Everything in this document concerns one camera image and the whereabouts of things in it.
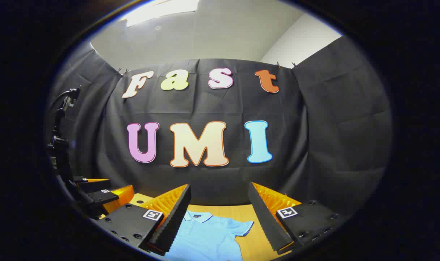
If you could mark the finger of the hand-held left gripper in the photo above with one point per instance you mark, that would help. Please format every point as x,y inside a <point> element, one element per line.
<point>89,184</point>
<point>109,199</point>

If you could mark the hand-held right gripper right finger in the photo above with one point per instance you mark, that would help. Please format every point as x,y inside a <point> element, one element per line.
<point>265,221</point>

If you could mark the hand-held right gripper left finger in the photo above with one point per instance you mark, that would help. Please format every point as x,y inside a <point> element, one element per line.
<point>174,221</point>

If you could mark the light blue T-shirt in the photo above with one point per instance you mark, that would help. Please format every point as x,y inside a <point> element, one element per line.
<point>205,235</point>

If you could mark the ceiling light panel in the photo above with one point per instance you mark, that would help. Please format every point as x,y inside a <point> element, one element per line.
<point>158,9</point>

